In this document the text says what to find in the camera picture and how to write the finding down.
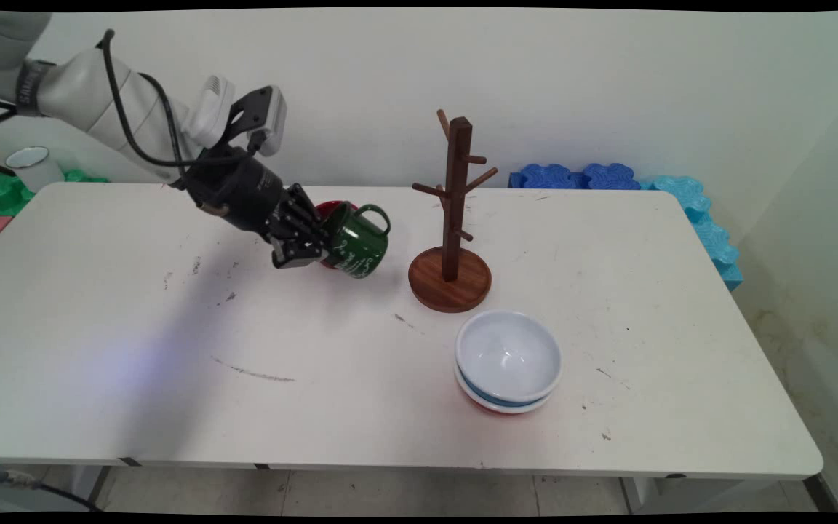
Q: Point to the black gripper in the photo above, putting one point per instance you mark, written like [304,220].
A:
[241,189]

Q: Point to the green enamel mug white print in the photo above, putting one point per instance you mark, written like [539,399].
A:
[361,244]

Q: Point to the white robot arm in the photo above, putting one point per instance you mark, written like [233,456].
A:
[84,87]

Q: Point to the red enamel mug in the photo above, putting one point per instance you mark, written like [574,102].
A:
[330,209]

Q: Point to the brown wooden mug tree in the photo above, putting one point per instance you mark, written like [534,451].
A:
[455,182]

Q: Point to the white bowl blue outside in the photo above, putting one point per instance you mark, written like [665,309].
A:
[506,353]

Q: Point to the dark blue foam mat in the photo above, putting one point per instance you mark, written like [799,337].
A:
[550,177]

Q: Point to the white mug dark rim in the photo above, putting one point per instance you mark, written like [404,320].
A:
[35,171]

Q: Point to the light blue foam mat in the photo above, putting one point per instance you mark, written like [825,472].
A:
[710,233]

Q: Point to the grey metal table leg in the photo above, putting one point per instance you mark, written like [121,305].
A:
[823,493]
[633,495]

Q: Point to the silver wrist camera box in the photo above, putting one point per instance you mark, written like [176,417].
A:
[272,120]

